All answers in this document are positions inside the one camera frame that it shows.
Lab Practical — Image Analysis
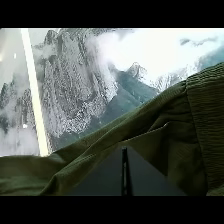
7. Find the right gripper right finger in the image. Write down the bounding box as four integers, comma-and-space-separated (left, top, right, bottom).
125, 145, 186, 196

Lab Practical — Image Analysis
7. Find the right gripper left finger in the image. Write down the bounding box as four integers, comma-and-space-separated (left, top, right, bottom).
65, 145, 125, 196

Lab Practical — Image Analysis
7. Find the dark green sweatshirt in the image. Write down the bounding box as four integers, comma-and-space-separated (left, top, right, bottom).
0, 61, 224, 196

